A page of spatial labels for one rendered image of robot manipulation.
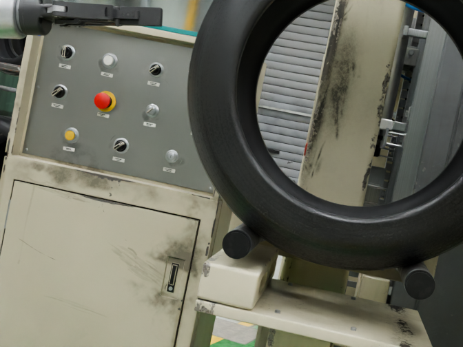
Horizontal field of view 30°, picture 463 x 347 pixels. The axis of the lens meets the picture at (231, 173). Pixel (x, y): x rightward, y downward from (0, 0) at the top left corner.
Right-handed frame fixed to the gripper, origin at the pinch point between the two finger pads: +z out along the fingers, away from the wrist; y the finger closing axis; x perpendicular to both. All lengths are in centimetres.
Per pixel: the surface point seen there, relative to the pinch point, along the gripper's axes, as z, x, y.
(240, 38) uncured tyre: 18.6, 4.6, -12.0
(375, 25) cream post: 39.4, -3.4, 25.1
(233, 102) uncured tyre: 18.1, 14.3, -12.1
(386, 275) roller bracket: 44, 44, 23
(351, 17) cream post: 34.8, -4.8, 25.1
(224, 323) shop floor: -28, 119, 329
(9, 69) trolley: -161, -17, 333
